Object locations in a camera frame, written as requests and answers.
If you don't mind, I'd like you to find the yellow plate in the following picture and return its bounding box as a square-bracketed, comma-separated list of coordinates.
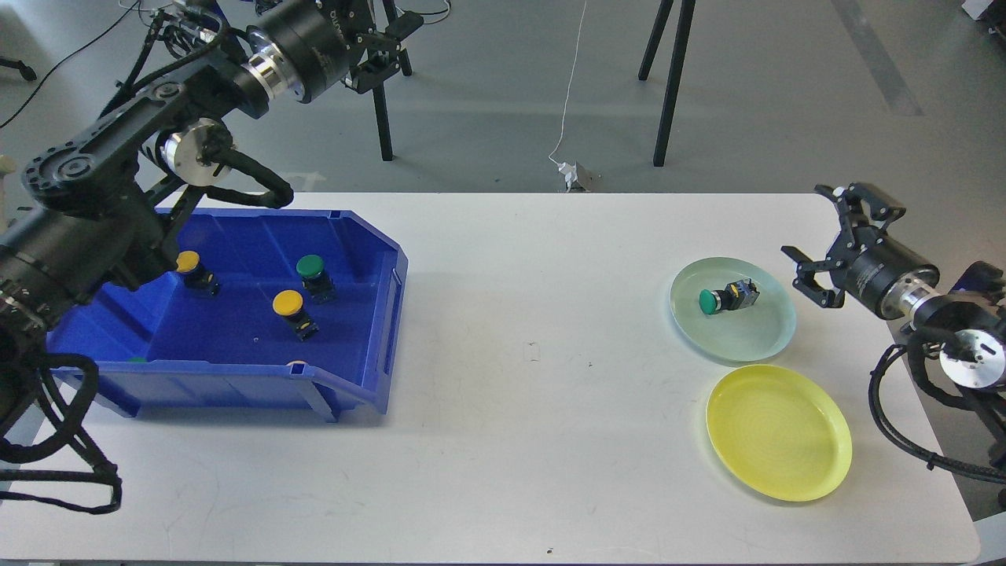
[704, 363, 853, 504]

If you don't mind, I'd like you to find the black tripod leg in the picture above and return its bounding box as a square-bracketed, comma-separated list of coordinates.
[381, 0, 413, 76]
[637, 0, 674, 82]
[369, 0, 394, 162]
[653, 1, 697, 167]

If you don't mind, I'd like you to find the light green plate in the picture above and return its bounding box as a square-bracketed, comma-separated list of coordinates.
[667, 257, 795, 365]

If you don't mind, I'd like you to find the blue plastic bin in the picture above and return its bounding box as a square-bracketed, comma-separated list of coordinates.
[47, 209, 407, 422]

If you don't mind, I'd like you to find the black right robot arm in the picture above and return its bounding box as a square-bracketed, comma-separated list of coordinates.
[782, 182, 1005, 486]

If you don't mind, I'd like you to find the green push button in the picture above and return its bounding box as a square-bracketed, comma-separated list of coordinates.
[296, 254, 337, 303]
[698, 278, 761, 316]

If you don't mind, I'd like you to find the white plug adapter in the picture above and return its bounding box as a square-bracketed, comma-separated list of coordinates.
[556, 161, 597, 193]

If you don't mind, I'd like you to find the black floor cable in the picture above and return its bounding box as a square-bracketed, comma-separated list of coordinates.
[0, 0, 158, 130]

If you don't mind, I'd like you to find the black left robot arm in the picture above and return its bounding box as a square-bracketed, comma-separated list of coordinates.
[1, 1, 425, 515]

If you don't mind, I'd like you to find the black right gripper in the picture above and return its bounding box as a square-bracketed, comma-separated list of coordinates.
[780, 182, 940, 320]

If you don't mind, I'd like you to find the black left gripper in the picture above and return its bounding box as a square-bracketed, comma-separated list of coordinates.
[247, 1, 424, 104]

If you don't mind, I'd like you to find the white cable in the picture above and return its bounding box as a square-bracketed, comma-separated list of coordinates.
[548, 0, 589, 167]

